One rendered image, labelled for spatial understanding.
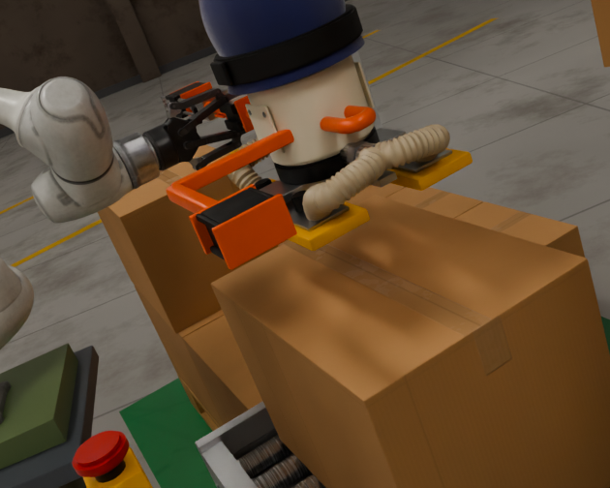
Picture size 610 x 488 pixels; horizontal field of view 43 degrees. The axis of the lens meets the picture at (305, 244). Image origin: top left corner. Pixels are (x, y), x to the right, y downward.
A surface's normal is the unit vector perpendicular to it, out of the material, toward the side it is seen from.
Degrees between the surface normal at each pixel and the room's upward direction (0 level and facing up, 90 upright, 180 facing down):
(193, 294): 90
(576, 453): 90
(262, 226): 90
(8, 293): 96
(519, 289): 0
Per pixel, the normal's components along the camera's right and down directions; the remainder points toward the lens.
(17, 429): -0.37, -0.85
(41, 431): 0.20, 0.33
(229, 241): 0.44, 0.20
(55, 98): 0.24, -0.40
